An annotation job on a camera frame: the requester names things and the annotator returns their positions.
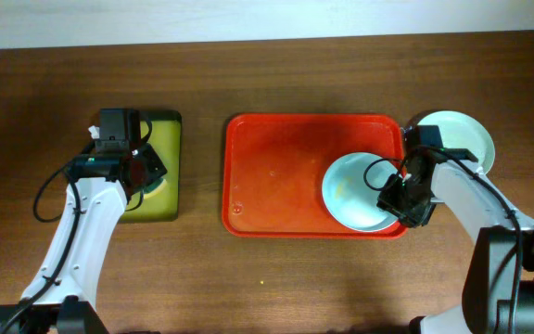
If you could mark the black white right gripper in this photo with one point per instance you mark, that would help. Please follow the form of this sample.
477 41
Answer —
387 199

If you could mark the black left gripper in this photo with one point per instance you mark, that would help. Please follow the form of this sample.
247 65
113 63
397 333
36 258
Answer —
154 166

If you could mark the yellow green scrub sponge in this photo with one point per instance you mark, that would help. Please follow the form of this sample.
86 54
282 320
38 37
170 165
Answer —
154 188

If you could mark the light blue plate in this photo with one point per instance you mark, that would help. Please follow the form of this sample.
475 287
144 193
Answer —
350 191

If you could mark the pale green plate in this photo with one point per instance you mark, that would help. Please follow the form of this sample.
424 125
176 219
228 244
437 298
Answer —
459 130

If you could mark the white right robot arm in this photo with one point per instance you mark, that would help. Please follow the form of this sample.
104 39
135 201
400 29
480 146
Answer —
498 293

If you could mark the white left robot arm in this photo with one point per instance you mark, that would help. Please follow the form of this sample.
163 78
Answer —
62 294

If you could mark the red plastic tray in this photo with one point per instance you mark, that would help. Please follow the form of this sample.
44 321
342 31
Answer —
274 165

